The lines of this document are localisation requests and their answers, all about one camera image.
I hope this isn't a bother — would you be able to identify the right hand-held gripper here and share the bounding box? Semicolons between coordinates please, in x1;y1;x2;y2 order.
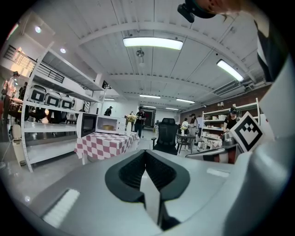
185;111;265;165

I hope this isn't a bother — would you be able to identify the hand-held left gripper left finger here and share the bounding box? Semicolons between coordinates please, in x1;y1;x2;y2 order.
105;149;147;203

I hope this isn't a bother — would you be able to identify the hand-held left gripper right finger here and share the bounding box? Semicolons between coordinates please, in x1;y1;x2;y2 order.
145;149;191;204

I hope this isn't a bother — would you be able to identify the white microwave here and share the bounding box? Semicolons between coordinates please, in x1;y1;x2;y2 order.
76;112;127;139

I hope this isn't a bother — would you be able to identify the white storage shelf with boxes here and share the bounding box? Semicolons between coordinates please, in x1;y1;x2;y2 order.
201;97;261;151

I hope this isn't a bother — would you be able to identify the red white checked tablecloth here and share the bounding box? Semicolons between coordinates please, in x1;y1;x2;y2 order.
74;131;140;162

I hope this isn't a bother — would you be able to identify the round dark table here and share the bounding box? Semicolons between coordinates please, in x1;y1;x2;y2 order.
176;134;197;152

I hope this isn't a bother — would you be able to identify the ceiling air conditioner unit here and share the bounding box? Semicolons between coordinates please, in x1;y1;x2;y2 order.
212;80;246;96

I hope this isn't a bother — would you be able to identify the black office chair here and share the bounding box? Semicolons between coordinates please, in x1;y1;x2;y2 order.
150;118;179;156

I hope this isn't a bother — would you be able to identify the long ceiling light panel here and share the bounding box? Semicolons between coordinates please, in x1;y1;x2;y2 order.
216;59;245;83
122;36;184;51

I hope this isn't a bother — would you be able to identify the pale flower bouquet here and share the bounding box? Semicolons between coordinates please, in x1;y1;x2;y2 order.
125;113;139;123

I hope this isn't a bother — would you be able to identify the person's black white shirt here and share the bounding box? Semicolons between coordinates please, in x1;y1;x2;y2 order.
253;9;290;83

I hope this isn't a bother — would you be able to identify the large white metal shelf rack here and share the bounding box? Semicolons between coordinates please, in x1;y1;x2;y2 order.
20;41;107;173

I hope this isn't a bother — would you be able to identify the white case with black panel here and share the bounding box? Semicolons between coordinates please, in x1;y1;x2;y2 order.
44;90;62;107
59;94;76;110
28;84;48;105

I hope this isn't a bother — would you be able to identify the beige pedal bin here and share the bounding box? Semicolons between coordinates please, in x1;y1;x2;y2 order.
11;124;27;167

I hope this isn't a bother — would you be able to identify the black balcony railing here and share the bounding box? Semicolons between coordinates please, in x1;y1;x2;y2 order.
3;44;65;84

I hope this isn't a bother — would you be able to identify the black head camera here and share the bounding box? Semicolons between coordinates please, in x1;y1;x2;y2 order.
177;3;197;24

